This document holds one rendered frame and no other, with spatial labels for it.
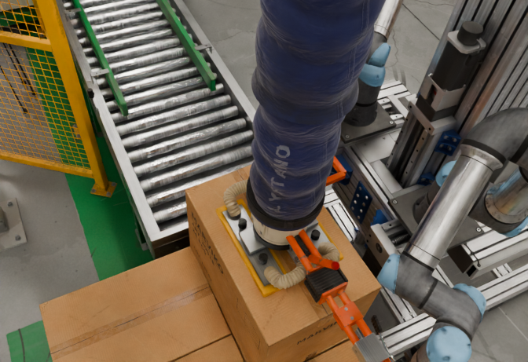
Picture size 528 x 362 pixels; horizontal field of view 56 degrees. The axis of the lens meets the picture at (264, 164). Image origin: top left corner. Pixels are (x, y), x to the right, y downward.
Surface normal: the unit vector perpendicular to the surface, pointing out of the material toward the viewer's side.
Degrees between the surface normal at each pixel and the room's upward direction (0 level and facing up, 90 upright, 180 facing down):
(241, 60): 0
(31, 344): 0
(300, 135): 103
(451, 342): 0
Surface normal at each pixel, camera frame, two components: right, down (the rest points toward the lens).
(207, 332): 0.07, -0.62
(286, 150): -0.22, 0.61
